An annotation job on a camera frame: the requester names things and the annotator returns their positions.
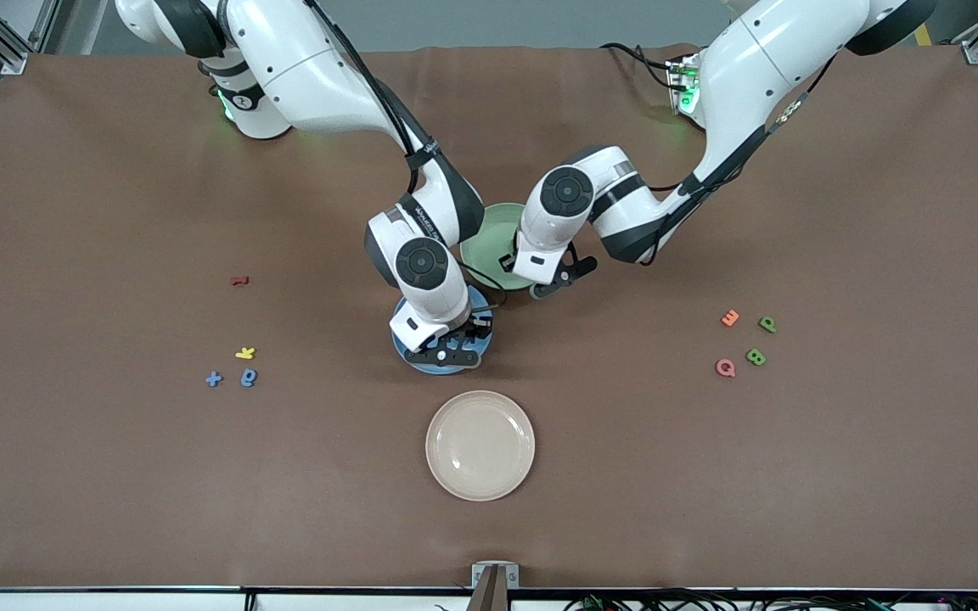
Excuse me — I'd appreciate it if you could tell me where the green plate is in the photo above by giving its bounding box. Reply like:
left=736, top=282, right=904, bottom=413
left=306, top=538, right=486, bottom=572
left=460, top=202, right=534, bottom=292

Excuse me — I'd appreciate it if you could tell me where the blue plate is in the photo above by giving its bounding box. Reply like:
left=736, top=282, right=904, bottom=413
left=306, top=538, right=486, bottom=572
left=391, top=284, right=495, bottom=375

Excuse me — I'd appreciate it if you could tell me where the beige pink plate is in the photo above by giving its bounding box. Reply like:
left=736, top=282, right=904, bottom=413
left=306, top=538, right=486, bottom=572
left=425, top=390, right=536, bottom=502

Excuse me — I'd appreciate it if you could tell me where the brown table mat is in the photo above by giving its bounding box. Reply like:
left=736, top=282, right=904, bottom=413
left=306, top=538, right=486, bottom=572
left=0, top=44, right=978, bottom=592

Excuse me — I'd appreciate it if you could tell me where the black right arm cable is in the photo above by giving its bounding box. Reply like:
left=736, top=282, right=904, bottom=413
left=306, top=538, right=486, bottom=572
left=306, top=0, right=509, bottom=298

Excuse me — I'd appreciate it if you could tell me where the black arm base cable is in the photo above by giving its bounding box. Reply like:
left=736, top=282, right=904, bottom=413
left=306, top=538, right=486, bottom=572
left=599, top=41, right=678, bottom=90

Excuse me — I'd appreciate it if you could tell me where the camera stand post with bracket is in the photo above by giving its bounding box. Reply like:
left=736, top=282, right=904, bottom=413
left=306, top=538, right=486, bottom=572
left=465, top=561, right=522, bottom=611

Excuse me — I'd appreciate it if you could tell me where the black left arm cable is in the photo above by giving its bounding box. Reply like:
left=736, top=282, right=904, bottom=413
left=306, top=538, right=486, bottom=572
left=638, top=51, right=840, bottom=268

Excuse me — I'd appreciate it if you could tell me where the black cable bundle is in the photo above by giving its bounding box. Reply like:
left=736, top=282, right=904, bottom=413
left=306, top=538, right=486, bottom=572
left=561, top=588, right=978, bottom=611

